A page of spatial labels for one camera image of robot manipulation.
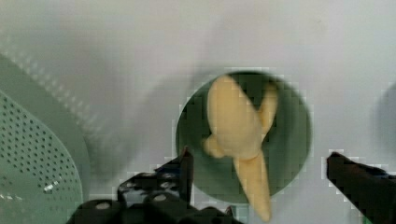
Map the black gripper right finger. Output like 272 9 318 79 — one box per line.
326 152 396 224

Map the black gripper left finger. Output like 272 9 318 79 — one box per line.
66 148 243 224

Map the yellow plush peeled banana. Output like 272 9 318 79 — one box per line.
203 75 278 222

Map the green mug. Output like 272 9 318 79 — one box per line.
176 71 312 203

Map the pale green perforated colander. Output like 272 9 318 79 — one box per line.
0 57 90 224

